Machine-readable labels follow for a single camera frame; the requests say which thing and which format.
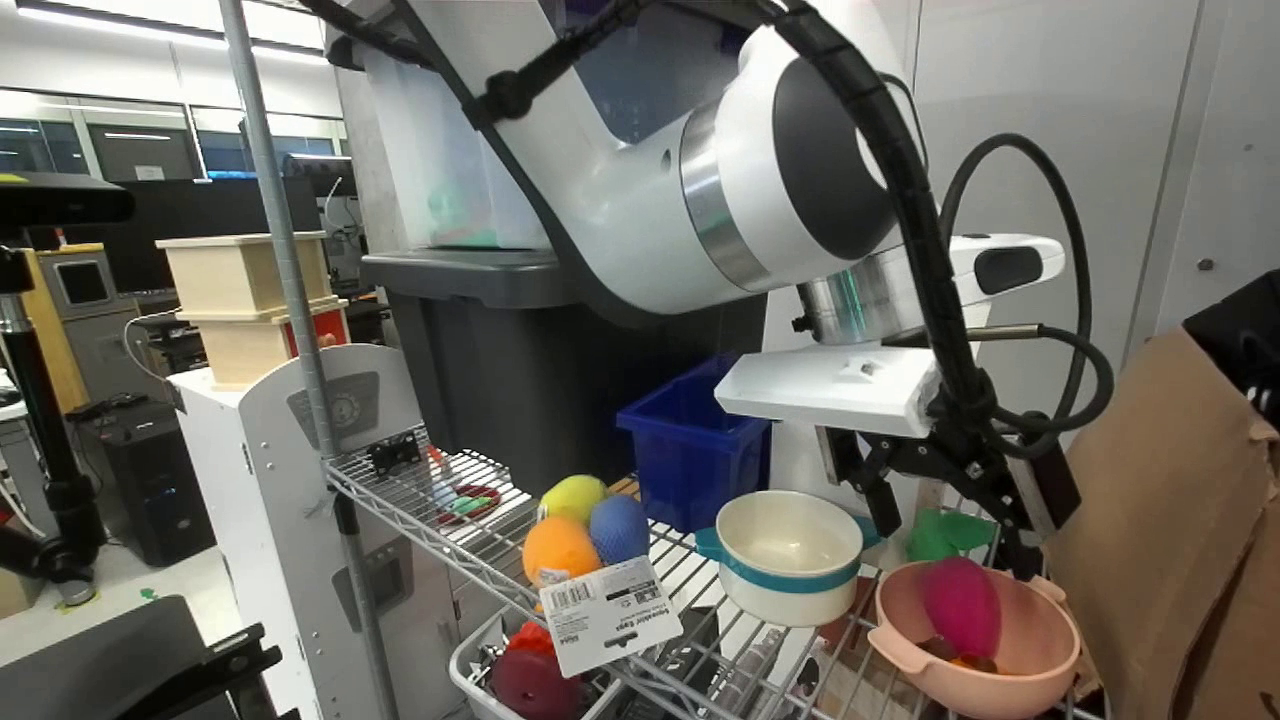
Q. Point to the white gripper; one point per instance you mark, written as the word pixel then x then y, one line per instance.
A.
pixel 824 385

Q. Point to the pink toy fruit green leaves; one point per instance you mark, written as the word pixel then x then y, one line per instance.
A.
pixel 962 604

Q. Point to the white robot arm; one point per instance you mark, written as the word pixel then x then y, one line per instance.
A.
pixel 640 202

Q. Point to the white bowl teal band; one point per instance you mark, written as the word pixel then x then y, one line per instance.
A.
pixel 786 585

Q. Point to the peach bowl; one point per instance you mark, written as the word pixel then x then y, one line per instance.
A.
pixel 1013 680

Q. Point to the red toy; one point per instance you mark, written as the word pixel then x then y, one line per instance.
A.
pixel 532 680

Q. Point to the brown cardboard box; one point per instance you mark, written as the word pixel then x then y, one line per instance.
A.
pixel 1161 532

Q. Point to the blue plastic bin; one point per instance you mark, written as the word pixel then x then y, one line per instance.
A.
pixel 686 460

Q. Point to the blue soft ball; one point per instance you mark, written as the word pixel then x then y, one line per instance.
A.
pixel 619 530

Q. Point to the white barcode tag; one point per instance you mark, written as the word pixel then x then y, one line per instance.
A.
pixel 606 619

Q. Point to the yellow soft ball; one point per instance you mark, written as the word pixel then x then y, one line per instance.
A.
pixel 568 497

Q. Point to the orange soft ball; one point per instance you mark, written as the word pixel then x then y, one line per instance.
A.
pixel 563 551

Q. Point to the dark gray storage bin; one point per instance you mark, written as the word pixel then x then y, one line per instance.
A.
pixel 532 385

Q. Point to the small green red toys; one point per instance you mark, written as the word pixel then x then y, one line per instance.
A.
pixel 464 507

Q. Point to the black clip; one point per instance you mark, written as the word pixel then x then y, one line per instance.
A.
pixel 395 455

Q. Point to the white cabinet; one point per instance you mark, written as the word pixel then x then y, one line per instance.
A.
pixel 264 532

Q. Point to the cream box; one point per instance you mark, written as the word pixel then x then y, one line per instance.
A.
pixel 242 272
pixel 247 348

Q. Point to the black computer tower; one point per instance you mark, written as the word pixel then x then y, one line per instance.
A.
pixel 141 480

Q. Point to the black case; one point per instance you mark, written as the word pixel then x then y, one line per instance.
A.
pixel 104 665

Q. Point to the dark monitor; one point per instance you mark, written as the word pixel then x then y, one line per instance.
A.
pixel 141 152

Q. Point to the tan cabinet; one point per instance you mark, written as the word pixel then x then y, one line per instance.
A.
pixel 81 333

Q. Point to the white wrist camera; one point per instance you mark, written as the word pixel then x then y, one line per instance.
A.
pixel 1005 265

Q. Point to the black camera stand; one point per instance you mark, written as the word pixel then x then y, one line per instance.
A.
pixel 45 443

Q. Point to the black bar camera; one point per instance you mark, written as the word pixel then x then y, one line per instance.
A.
pixel 60 202

